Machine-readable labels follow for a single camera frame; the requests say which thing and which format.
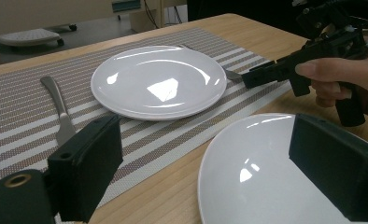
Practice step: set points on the metal table knife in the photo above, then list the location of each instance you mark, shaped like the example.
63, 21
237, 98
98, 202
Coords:
62, 118

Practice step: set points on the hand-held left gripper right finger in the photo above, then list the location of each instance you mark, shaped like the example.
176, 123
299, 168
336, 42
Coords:
337, 168

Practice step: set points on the metal fork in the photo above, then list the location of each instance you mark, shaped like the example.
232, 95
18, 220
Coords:
233, 75

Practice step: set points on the striped placemat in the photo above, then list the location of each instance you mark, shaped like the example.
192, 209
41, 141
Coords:
17, 124

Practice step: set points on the white plate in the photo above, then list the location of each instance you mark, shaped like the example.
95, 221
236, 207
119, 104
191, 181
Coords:
157, 84
250, 193

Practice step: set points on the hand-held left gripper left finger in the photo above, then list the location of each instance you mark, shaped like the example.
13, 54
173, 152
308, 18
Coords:
85, 168

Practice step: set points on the black curtain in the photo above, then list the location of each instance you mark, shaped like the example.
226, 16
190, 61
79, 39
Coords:
250, 9

